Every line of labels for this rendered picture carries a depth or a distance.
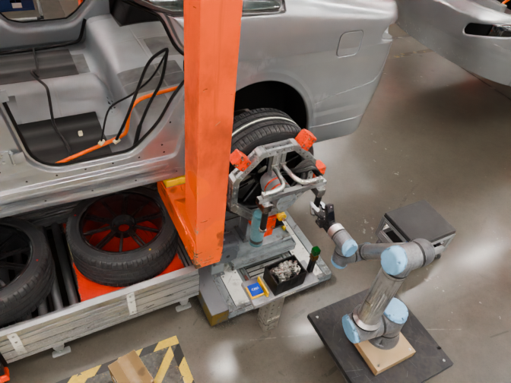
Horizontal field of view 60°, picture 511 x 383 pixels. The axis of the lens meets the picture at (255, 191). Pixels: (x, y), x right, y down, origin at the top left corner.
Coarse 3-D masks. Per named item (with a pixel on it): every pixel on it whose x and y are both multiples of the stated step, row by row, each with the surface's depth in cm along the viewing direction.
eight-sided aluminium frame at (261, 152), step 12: (276, 144) 238; (288, 144) 239; (252, 156) 236; (264, 156) 233; (312, 156) 253; (252, 168) 236; (228, 180) 242; (240, 180) 238; (228, 192) 247; (300, 192) 272; (228, 204) 252; (240, 204) 261
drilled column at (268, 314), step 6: (276, 300) 257; (282, 300) 261; (264, 306) 267; (270, 306) 259; (276, 306) 263; (264, 312) 270; (270, 312) 265; (276, 312) 269; (258, 318) 283; (264, 318) 272; (270, 318) 270; (276, 318) 275; (264, 324) 275; (270, 324) 277; (276, 324) 281; (264, 330) 278
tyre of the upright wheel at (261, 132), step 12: (264, 108) 253; (240, 120) 245; (252, 120) 243; (264, 120) 243; (276, 120) 246; (288, 120) 252; (240, 132) 240; (252, 132) 236; (264, 132) 236; (276, 132) 238; (288, 132) 243; (240, 144) 235; (252, 144) 236
